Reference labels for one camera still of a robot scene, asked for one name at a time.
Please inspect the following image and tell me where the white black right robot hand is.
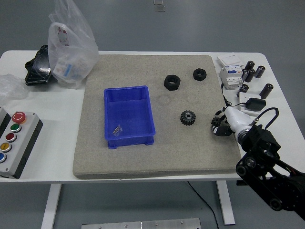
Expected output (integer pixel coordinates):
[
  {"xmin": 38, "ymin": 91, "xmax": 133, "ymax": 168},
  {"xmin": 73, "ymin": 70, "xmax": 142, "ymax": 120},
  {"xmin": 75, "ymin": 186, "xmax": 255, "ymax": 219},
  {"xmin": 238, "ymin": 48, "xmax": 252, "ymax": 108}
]
[{"xmin": 211, "ymin": 106, "xmax": 251, "ymax": 137}]

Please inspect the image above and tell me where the large black gear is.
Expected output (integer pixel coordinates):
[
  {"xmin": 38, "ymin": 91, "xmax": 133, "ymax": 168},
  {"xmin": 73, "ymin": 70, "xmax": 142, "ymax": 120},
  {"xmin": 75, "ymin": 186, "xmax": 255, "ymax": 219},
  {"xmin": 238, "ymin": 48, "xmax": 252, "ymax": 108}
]
[{"xmin": 180, "ymin": 110, "xmax": 197, "ymax": 127}]

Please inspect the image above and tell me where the small black hex nut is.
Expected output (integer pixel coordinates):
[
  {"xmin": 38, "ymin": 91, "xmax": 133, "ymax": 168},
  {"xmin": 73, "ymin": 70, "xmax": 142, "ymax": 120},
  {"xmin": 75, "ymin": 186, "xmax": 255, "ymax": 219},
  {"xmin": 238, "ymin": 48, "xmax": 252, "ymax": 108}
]
[{"xmin": 192, "ymin": 68, "xmax": 209, "ymax": 82}]

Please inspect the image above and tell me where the large black hex nut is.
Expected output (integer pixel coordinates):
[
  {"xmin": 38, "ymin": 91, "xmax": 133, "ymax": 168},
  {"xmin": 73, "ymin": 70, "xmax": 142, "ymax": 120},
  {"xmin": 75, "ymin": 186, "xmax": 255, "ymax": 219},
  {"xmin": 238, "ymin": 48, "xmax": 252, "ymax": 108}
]
[{"xmin": 163, "ymin": 74, "xmax": 181, "ymax": 92}]

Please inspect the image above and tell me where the blue plastic box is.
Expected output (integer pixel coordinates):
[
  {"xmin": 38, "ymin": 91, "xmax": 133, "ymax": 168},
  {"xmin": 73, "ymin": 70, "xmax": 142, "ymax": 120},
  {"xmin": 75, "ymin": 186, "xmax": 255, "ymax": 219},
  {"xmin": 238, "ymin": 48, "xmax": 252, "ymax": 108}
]
[{"xmin": 103, "ymin": 85, "xmax": 157, "ymax": 150}]

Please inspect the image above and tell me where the white blue carton box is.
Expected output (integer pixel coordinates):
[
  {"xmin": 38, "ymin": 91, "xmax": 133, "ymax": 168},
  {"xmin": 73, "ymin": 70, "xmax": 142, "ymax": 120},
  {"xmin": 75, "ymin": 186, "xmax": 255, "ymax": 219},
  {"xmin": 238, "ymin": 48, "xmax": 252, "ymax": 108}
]
[{"xmin": 52, "ymin": 59, "xmax": 74, "ymax": 79}]

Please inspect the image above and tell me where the grey push-button control box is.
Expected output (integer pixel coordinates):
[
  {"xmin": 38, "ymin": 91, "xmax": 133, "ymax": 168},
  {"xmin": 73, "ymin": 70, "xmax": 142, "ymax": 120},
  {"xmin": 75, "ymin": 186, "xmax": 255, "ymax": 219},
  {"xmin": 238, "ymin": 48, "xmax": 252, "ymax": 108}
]
[{"xmin": 0, "ymin": 111, "xmax": 44, "ymax": 179}]

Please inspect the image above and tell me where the white socket plate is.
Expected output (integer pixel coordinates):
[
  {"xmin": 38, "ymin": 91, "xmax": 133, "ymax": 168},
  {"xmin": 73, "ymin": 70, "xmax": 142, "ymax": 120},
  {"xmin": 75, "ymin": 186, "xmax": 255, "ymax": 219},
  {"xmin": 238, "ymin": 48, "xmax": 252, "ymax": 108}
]
[{"xmin": 238, "ymin": 92, "xmax": 264, "ymax": 117}]

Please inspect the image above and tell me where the black power adapter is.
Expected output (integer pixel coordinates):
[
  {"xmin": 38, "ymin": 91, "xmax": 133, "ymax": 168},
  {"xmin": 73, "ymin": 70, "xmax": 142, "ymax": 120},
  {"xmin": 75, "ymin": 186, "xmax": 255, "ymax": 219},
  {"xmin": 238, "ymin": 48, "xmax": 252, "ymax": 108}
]
[{"xmin": 245, "ymin": 97, "xmax": 267, "ymax": 112}]

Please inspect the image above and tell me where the white circuit breaker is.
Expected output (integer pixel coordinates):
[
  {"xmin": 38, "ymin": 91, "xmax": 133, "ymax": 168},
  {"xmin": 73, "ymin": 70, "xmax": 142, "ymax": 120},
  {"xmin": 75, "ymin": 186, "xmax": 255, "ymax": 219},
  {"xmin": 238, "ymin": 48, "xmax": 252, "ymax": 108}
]
[{"xmin": 219, "ymin": 64, "xmax": 244, "ymax": 91}]

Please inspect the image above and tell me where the white table leg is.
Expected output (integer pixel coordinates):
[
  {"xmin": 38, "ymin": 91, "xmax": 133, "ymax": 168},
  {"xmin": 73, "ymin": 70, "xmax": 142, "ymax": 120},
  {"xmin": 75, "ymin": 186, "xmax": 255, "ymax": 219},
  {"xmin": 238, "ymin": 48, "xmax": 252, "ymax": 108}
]
[
  {"xmin": 41, "ymin": 183, "xmax": 62, "ymax": 229},
  {"xmin": 215, "ymin": 180, "xmax": 236, "ymax": 225}
]

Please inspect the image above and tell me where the grey-brown mat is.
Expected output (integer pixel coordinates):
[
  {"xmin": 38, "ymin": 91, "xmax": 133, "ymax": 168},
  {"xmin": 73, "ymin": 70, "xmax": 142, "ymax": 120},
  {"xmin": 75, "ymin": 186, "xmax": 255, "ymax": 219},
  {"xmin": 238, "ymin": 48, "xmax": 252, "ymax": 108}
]
[{"xmin": 72, "ymin": 54, "xmax": 243, "ymax": 180}]

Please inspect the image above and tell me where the small clear bag of screws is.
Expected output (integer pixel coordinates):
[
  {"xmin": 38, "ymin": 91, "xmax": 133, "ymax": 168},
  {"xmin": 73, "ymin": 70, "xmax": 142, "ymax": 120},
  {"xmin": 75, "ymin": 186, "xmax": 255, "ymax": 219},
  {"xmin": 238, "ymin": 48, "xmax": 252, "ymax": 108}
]
[{"xmin": 112, "ymin": 124, "xmax": 124, "ymax": 136}]

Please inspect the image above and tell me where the silver metal plate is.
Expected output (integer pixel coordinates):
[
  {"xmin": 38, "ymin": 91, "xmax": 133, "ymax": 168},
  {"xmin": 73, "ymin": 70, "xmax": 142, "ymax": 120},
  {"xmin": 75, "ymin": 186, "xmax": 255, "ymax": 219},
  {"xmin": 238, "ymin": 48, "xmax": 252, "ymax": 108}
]
[{"xmin": 81, "ymin": 218, "xmax": 201, "ymax": 229}]

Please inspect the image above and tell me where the large clear plastic bag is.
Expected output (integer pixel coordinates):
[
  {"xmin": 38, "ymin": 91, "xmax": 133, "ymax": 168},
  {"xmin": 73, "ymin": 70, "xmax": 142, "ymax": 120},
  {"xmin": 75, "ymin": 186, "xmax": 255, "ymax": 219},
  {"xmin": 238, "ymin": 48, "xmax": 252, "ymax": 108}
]
[{"xmin": 47, "ymin": 0, "xmax": 99, "ymax": 90}]

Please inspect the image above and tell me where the black part in plastic wrap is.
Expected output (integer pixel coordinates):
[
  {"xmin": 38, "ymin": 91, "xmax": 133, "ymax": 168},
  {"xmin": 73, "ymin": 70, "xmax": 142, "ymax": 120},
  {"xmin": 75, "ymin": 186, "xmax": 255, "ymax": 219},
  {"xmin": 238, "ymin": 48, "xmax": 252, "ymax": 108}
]
[{"xmin": 24, "ymin": 44, "xmax": 58, "ymax": 86}]

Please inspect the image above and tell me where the crumpled clear plastic wrap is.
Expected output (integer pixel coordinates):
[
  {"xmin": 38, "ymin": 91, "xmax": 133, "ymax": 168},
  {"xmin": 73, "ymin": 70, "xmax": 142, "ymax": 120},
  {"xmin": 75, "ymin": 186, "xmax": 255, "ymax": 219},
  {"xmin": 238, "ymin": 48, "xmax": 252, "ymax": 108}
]
[{"xmin": 0, "ymin": 73, "xmax": 29, "ymax": 105}]

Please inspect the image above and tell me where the black adapter cord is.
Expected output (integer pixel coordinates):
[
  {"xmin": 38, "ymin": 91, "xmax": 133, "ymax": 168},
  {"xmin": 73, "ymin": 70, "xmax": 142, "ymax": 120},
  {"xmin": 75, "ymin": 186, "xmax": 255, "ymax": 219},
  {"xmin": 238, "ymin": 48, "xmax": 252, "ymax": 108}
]
[{"xmin": 220, "ymin": 83, "xmax": 248, "ymax": 108}]

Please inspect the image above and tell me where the black cable under table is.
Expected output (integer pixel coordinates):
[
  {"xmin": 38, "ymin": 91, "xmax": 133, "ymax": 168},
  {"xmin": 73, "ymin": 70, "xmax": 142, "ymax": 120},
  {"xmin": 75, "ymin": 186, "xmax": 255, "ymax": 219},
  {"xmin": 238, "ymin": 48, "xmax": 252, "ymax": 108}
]
[{"xmin": 187, "ymin": 181, "xmax": 219, "ymax": 229}]

